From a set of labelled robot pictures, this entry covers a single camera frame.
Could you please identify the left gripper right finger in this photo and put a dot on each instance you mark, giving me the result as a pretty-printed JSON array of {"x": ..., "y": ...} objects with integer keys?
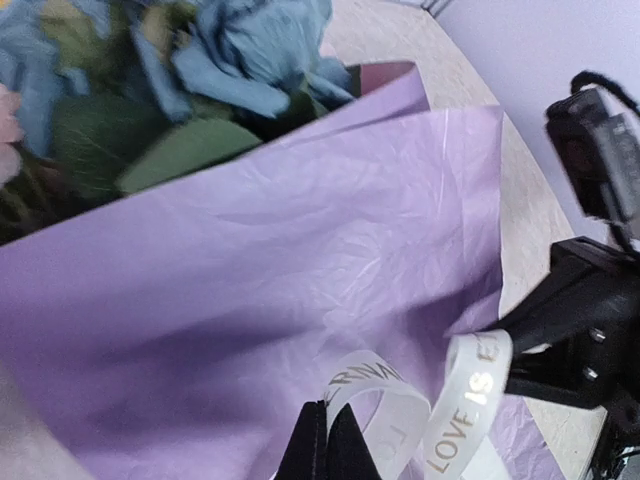
[{"x": 348, "y": 457}]

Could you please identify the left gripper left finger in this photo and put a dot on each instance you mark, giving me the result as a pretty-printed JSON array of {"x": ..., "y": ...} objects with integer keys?
[{"x": 305, "y": 454}]

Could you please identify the pink fake rose stems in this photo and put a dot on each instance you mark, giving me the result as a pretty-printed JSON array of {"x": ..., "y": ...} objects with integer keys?
[{"x": 10, "y": 134}]

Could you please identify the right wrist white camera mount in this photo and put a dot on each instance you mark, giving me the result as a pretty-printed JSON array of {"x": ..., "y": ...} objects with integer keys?
[{"x": 600, "y": 155}]

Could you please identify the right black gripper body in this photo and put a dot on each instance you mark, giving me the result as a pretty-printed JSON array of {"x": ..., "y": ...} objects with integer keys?
[{"x": 616, "y": 455}]

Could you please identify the blue fake flower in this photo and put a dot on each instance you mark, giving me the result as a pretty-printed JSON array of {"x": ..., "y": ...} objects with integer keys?
[{"x": 120, "y": 96}]

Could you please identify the cream printed ribbon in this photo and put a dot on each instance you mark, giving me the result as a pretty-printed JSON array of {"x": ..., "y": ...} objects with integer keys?
[{"x": 448, "y": 438}]

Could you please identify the purple wrapping paper sheet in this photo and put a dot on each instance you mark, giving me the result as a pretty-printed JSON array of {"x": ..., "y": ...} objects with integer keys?
[{"x": 176, "y": 333}]

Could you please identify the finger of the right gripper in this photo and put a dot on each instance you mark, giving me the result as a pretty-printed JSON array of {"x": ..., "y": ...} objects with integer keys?
[
  {"x": 580, "y": 371},
  {"x": 588, "y": 285}
]

